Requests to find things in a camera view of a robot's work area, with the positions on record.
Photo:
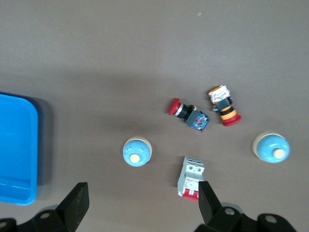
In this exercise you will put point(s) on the brown table mat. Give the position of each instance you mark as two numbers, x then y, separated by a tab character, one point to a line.
120	48

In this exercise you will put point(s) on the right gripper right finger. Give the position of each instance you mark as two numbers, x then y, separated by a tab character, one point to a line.
212	212

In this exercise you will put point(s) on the red button grey switch block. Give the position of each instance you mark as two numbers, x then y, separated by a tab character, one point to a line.
193	118

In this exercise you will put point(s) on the white circuit breaker red switches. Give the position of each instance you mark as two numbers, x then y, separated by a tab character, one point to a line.
189	176

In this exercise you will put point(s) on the blue plastic tray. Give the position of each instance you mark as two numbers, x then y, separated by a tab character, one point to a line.
17	145

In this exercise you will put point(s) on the red orange emergency stop button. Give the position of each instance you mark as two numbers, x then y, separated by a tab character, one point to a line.
224	108

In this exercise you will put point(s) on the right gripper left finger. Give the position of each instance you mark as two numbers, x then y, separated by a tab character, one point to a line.
70	210

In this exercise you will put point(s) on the blue dome bell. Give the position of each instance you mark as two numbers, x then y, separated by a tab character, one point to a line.
136	152
271	147

